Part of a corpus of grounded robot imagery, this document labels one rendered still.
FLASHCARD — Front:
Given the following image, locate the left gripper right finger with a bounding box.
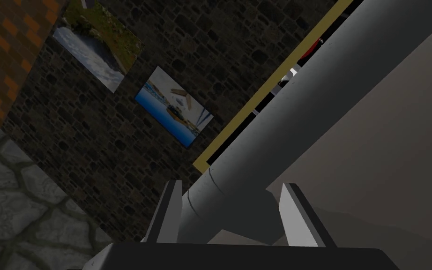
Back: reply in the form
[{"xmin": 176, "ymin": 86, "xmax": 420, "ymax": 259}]
[{"xmin": 278, "ymin": 182, "xmax": 338, "ymax": 248}]

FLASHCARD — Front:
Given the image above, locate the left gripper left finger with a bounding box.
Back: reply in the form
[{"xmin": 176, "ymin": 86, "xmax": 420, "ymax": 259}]
[{"xmin": 142, "ymin": 180, "xmax": 183, "ymax": 244}]

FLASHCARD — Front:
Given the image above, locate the grey bar handle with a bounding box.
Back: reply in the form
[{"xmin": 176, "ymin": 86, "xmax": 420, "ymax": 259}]
[{"xmin": 176, "ymin": 0, "xmax": 432, "ymax": 246}]

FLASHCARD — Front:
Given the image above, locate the yellow-framed cupboard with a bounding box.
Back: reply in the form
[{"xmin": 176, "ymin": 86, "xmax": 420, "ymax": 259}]
[{"xmin": 192, "ymin": 0, "xmax": 365, "ymax": 175}]

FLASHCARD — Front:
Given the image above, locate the blue beach wall picture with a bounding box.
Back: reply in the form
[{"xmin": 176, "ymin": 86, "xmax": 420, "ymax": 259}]
[{"xmin": 134, "ymin": 66, "xmax": 215, "ymax": 148}]

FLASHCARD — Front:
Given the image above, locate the green landscape wall picture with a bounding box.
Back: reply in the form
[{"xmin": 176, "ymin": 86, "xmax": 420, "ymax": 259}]
[{"xmin": 52, "ymin": 0, "xmax": 144, "ymax": 94}]

